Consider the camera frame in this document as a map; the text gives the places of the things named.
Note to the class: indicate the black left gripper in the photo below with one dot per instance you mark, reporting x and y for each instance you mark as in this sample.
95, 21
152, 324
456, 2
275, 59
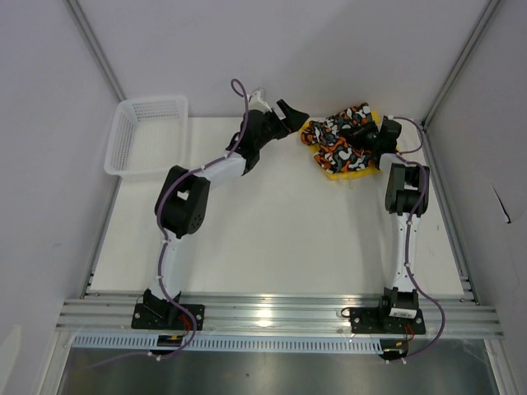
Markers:
292, 123

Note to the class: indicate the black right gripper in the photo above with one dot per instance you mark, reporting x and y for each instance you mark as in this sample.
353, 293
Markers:
356, 135

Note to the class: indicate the yellow shorts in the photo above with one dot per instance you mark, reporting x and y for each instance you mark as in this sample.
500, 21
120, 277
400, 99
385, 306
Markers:
350, 143

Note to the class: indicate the camouflage patterned shorts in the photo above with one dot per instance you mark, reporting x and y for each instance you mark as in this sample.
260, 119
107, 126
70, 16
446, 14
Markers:
329, 143

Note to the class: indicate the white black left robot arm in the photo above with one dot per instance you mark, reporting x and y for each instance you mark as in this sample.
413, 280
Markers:
181, 208

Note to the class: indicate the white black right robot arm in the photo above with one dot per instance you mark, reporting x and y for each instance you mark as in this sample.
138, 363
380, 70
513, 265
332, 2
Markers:
406, 201

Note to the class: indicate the white plastic basket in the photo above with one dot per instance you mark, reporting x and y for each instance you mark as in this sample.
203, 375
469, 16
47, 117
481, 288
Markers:
148, 136

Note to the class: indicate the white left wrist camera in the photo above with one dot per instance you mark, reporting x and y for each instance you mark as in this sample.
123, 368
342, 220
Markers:
261, 98

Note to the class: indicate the aluminium corner post right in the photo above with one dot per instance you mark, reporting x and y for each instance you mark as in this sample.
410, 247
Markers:
474, 39

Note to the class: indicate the aluminium corner post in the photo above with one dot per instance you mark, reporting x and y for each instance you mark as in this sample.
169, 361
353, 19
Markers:
94, 47
474, 39

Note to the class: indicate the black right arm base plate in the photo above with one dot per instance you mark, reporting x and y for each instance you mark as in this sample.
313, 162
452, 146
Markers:
377, 320

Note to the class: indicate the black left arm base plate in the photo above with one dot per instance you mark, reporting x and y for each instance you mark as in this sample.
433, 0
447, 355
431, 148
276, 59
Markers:
169, 318

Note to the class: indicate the aluminium corner post left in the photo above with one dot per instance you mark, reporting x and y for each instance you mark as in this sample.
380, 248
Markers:
94, 47

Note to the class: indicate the white slotted cable duct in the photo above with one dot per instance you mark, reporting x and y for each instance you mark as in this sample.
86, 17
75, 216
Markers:
332, 345

